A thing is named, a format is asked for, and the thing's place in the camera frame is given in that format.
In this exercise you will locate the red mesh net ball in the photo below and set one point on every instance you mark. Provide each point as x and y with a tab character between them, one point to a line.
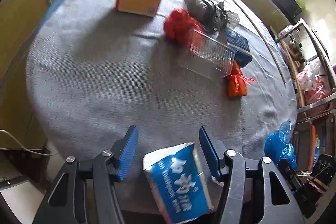
179	26

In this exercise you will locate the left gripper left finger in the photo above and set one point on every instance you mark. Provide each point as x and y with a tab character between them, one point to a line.
65	202

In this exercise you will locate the black plastic bag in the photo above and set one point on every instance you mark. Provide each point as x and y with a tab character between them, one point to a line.
213	16

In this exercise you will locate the grey tablecloth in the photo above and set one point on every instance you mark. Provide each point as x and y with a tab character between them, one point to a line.
93	71

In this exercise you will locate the blue white tissue pack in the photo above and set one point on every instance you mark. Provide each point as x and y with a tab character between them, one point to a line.
177	183

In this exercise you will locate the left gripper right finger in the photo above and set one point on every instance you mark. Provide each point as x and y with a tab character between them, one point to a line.
272	200

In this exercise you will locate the orange white medicine box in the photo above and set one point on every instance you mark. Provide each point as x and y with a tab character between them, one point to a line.
139	7

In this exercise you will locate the metal kitchen shelf rack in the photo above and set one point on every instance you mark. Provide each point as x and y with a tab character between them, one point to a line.
314	131

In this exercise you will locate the clear plastic tray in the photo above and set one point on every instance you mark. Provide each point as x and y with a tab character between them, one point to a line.
220	56

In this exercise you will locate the black microwave oven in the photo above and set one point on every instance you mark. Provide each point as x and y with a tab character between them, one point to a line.
290	9

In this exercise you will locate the blue plastic bag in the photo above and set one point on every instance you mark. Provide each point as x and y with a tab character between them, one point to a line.
278	147

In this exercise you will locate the pink white plastic bag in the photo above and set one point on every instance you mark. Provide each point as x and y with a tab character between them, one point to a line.
313	82

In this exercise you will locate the orange snack wrapper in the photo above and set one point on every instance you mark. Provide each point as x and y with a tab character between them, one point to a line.
237	82

